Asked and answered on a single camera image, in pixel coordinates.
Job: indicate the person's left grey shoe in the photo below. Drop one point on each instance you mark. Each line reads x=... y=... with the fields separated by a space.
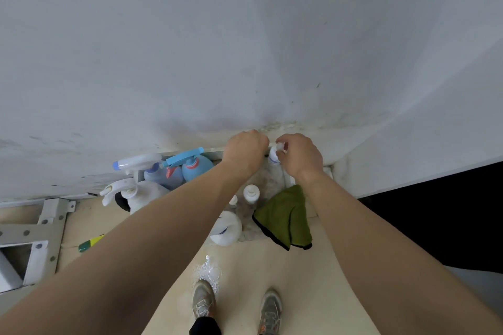
x=203 y=299

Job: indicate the person's left forearm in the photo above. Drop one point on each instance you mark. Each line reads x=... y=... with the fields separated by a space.
x=118 y=264

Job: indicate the person's grey shoe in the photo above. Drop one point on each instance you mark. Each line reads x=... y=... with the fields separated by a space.
x=270 y=311
x=203 y=299

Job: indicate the person's right hand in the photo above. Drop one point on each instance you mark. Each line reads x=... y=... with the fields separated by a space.
x=300 y=160

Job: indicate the white metal rack frame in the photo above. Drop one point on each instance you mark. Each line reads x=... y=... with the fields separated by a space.
x=31 y=232

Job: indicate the round white bottle blue-tipped sprayer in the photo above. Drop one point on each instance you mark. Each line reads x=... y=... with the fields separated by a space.
x=226 y=230

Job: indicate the black weight plate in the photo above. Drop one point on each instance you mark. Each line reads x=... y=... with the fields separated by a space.
x=122 y=203

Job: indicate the black shorts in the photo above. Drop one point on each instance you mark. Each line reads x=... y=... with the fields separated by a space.
x=205 y=327

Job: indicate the white spray bottle teal label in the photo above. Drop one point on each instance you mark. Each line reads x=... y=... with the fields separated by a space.
x=149 y=195

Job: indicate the pale blue bottle white sprayer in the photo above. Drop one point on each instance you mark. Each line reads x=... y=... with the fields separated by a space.
x=137 y=162

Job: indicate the clear bottle yellow green sprayer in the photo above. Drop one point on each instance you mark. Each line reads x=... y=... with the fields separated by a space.
x=90 y=243

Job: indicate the person's right forearm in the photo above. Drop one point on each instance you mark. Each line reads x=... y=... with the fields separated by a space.
x=404 y=268

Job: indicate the person's right grey shoe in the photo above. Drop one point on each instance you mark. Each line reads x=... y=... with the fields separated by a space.
x=270 y=311

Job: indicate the green microfibre cloth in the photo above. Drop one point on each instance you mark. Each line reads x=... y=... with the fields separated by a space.
x=285 y=217

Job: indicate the person's left hand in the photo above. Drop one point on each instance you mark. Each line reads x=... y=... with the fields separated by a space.
x=245 y=154

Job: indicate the blue spray bottle pink trigger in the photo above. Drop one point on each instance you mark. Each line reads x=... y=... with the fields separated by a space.
x=196 y=168

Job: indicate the white shelf yellow poles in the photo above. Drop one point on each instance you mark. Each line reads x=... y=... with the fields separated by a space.
x=271 y=181

